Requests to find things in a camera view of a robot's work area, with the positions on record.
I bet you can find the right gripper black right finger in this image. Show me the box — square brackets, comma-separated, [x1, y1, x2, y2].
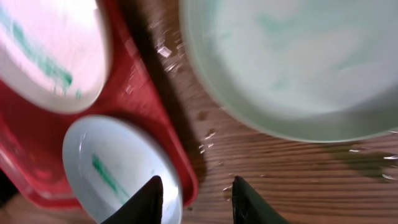
[232, 175, 289, 224]

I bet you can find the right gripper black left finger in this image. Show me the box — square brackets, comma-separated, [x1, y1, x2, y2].
[101, 175, 164, 224]

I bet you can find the white plate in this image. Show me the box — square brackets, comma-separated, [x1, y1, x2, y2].
[62, 115, 183, 224]
[1, 0, 113, 114]
[179, 0, 397, 142]

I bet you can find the red plastic tray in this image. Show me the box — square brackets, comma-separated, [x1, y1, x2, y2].
[1, 1, 198, 209]

